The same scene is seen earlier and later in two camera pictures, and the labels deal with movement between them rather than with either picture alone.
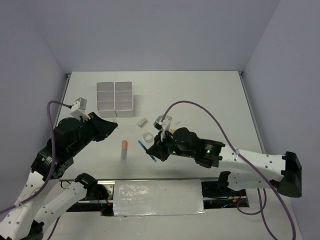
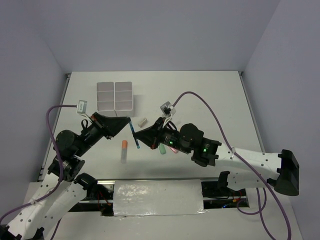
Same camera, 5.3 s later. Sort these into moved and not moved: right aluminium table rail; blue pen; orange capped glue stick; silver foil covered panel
Moved: blue pen
Not moved: silver foil covered panel; orange capped glue stick; right aluminium table rail
